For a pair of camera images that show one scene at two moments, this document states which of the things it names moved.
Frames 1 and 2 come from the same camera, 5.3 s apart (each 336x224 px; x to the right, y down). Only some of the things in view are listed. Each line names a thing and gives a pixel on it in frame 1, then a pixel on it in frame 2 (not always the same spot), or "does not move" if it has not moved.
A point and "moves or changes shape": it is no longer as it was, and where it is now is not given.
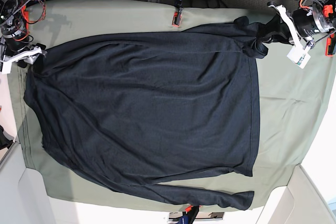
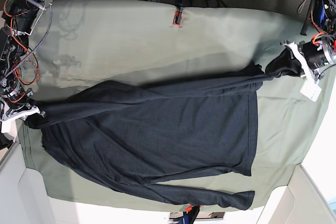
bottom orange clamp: (189, 216) does not move
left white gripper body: (30, 56) -> (8, 122)
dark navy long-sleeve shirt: (137, 108) moves or changes shape
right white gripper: (277, 29) -> (287, 64)
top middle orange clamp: (177, 16) does not move
